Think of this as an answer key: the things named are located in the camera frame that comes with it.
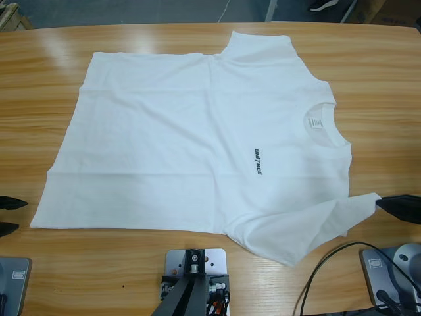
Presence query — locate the white Unitree t-shirt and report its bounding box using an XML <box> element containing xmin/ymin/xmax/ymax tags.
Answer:
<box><xmin>29</xmin><ymin>30</ymin><xmax>382</xmax><ymax>268</ymax></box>

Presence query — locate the black orange cable bundle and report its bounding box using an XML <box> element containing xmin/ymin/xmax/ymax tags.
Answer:
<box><xmin>205</xmin><ymin>291</ymin><xmax>232</xmax><ymax>316</ymax></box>

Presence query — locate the wooden pallet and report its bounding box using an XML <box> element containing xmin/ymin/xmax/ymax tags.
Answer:
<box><xmin>0</xmin><ymin>0</ymin><xmax>33</xmax><ymax>32</ymax></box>

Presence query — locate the thin white floor cable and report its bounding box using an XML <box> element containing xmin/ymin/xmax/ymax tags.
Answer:
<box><xmin>218</xmin><ymin>0</ymin><xmax>232</xmax><ymax>24</ymax></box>

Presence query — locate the dark printed box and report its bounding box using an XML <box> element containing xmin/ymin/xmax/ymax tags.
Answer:
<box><xmin>371</xmin><ymin>0</ymin><xmax>421</xmax><ymax>28</ymax></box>

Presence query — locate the long black cable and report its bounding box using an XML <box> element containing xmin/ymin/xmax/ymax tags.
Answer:
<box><xmin>297</xmin><ymin>242</ymin><xmax>416</xmax><ymax>316</ymax></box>

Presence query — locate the dark camera post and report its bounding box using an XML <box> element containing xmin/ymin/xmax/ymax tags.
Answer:
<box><xmin>154</xmin><ymin>248</ymin><xmax>211</xmax><ymax>316</ymax></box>

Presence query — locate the black cable with plug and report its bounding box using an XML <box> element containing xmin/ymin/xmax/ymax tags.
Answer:
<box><xmin>358</xmin><ymin>289</ymin><xmax>401</xmax><ymax>316</ymax></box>

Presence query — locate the white pole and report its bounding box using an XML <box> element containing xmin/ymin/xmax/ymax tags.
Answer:
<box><xmin>264</xmin><ymin>0</ymin><xmax>280</xmax><ymax>22</ymax></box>

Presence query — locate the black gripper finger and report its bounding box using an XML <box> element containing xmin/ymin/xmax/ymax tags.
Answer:
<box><xmin>0</xmin><ymin>195</ymin><xmax>29</xmax><ymax>211</ymax></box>
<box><xmin>0</xmin><ymin>221</ymin><xmax>20</xmax><ymax>236</ymax></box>
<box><xmin>380</xmin><ymin>193</ymin><xmax>421</xmax><ymax>200</ymax></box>
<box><xmin>376</xmin><ymin>197</ymin><xmax>421</xmax><ymax>225</ymax></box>

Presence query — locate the white mount block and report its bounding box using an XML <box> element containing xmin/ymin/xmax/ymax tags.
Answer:
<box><xmin>164</xmin><ymin>248</ymin><xmax>230</xmax><ymax>297</ymax></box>

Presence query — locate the brown cardboard box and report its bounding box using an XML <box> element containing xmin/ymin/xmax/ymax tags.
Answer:
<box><xmin>341</xmin><ymin>0</ymin><xmax>389</xmax><ymax>24</ymax></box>

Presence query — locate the black shoe white sole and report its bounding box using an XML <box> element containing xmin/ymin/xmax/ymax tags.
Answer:
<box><xmin>308</xmin><ymin>0</ymin><xmax>343</xmax><ymax>13</ymax></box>

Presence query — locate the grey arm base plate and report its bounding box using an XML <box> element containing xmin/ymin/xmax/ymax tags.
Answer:
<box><xmin>0</xmin><ymin>256</ymin><xmax>33</xmax><ymax>315</ymax></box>
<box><xmin>360</xmin><ymin>243</ymin><xmax>421</xmax><ymax>309</ymax></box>

